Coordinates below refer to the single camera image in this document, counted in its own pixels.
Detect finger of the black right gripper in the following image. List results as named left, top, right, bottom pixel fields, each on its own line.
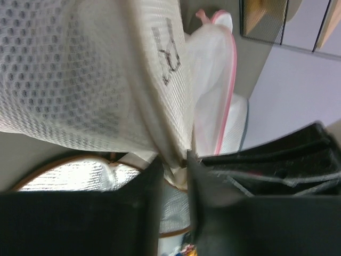
left=200, top=123, right=340, bottom=196

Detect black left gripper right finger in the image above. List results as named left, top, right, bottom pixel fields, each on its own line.
left=187, top=152, right=340, bottom=255

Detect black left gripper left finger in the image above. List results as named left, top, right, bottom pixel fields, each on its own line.
left=1, top=158, right=163, bottom=255

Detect beige mesh bag with glasses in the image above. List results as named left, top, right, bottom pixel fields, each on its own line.
left=1, top=1, right=194, bottom=189

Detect beige foil lined bear bag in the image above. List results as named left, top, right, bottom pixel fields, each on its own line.
left=12, top=155, right=190, bottom=238

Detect grey trimmed white mesh bag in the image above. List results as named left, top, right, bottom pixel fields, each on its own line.
left=220, top=94, right=249, bottom=154

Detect pink trimmed bag centre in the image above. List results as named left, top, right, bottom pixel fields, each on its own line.
left=185, top=9, right=237, bottom=157

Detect black wire shelf rack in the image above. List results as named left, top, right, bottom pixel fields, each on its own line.
left=239, top=1, right=340, bottom=59

